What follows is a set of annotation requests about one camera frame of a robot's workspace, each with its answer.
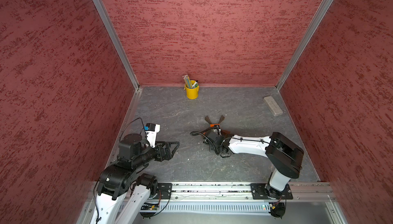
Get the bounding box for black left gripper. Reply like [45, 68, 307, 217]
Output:
[133, 139, 180, 168]

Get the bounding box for dark brown triangle block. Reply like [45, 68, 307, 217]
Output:
[218, 115, 225, 124]

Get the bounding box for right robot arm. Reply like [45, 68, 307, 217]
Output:
[200, 126, 304, 199]

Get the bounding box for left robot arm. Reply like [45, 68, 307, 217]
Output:
[90, 134, 180, 224]

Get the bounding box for yellow metal pencil bucket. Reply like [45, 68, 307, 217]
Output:
[184, 80, 200, 100]

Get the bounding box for grey marbled pencil case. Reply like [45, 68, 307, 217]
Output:
[263, 96, 283, 117]

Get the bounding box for pencils in bucket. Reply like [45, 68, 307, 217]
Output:
[182, 75, 194, 89]

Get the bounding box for black right camera cable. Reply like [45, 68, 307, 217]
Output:
[189, 125, 222, 155]

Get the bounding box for black camera cable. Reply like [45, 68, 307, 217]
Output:
[189, 125, 222, 155]
[119, 117, 148, 142]

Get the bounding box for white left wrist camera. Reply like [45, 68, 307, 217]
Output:
[144, 123, 160, 148]

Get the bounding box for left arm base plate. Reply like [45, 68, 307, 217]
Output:
[158, 183, 173, 200]

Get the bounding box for black left camera cable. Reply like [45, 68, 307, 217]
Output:
[119, 117, 148, 142]

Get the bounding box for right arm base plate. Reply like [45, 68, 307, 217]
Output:
[250, 183, 293, 200]

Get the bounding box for white slotted cable duct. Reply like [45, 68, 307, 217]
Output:
[139, 201, 272, 215]

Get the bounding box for aluminium front rail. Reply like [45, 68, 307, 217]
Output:
[170, 182, 337, 203]

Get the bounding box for aluminium corner post right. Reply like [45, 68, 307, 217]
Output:
[275, 0, 334, 91]

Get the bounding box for aluminium corner post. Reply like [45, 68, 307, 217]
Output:
[92, 0, 140, 91]
[275, 0, 334, 91]

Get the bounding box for aluminium corner post left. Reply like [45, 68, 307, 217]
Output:
[92, 0, 140, 91]

